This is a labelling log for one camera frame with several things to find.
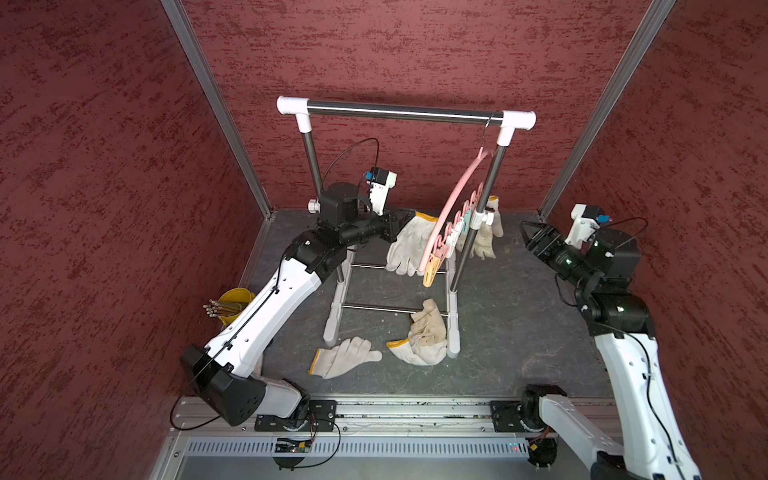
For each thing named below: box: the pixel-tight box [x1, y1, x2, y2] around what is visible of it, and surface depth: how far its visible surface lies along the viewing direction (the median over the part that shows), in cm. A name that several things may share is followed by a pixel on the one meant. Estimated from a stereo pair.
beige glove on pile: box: [411, 299, 447, 346], surface depth 88 cm
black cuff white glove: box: [470, 224, 496, 260], surface depth 82 cm
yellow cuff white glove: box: [486, 195, 504, 238], surface depth 82 cm
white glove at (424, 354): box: [386, 338, 448, 366], surface depth 84 cm
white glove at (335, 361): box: [308, 336, 383, 379], surface depth 84 cm
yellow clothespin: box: [423, 254, 441, 288], surface depth 53 cm
